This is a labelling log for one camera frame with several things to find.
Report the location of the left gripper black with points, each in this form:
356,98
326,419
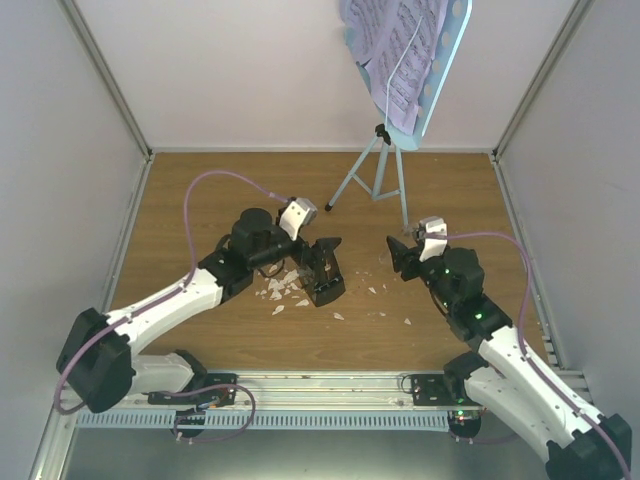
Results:
317,258

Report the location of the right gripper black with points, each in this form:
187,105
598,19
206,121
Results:
404,258

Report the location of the black metronome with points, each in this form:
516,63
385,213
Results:
326,291

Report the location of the clear plastic metronome cover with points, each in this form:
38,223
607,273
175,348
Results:
306,276

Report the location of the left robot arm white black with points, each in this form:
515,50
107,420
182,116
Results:
103,359

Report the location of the white paint patch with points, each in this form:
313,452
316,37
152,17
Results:
282,287

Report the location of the light blue music stand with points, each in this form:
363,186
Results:
379,169

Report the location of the sheet music pages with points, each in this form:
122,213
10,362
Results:
395,42

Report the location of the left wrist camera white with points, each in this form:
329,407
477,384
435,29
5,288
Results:
298,213

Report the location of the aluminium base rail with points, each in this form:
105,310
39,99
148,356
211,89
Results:
325,390

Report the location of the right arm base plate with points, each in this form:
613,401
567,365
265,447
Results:
430,390

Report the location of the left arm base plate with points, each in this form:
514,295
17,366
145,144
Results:
220,390

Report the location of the grey slotted cable duct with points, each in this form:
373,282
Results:
270,420

